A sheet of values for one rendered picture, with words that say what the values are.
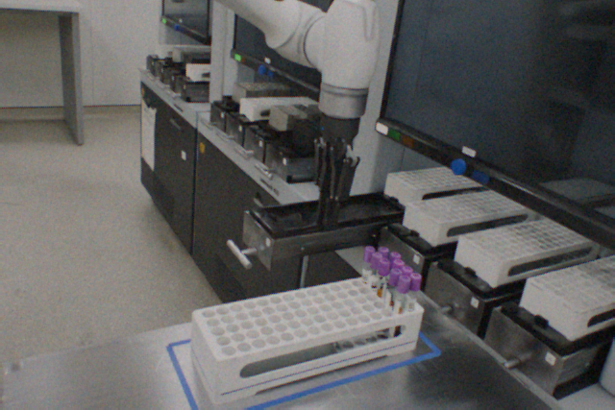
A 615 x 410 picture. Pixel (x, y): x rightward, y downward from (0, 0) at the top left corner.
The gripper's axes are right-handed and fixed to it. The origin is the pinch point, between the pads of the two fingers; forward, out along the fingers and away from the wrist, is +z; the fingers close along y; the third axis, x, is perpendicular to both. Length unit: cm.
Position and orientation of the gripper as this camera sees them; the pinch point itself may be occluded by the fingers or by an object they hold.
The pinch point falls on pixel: (328, 210)
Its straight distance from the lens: 111.4
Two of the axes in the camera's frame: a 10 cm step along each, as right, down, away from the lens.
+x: -8.6, 0.9, -5.0
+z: -1.1, 9.3, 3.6
